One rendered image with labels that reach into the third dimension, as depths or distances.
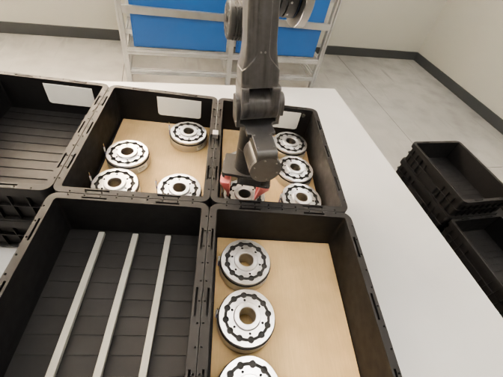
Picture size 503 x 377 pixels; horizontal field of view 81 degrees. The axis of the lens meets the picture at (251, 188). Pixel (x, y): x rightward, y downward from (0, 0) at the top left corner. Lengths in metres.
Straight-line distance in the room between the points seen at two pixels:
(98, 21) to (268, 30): 3.18
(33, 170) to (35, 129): 0.17
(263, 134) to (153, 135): 0.47
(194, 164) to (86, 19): 2.91
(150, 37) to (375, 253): 2.25
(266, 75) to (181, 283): 0.41
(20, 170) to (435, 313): 1.09
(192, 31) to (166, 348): 2.35
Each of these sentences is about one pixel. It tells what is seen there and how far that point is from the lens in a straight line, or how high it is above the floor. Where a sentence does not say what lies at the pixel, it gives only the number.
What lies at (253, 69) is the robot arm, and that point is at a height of 1.19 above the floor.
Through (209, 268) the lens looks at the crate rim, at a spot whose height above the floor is 0.93.
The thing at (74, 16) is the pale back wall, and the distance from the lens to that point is 3.63.
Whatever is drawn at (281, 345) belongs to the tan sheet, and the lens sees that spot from 0.60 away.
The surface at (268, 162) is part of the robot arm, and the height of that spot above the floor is 1.07.
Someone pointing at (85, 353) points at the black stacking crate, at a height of 0.83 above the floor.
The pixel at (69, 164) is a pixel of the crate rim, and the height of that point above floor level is 0.92.
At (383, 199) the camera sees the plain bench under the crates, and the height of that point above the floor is 0.70.
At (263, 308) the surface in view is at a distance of 0.58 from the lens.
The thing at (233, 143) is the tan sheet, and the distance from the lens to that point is 0.90.
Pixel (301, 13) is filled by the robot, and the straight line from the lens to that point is 1.13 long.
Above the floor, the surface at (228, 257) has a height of 0.86.
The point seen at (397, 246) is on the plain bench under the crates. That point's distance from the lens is 1.00.
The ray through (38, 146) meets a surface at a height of 0.83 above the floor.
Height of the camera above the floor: 1.40
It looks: 47 degrees down
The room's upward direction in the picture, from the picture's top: 13 degrees clockwise
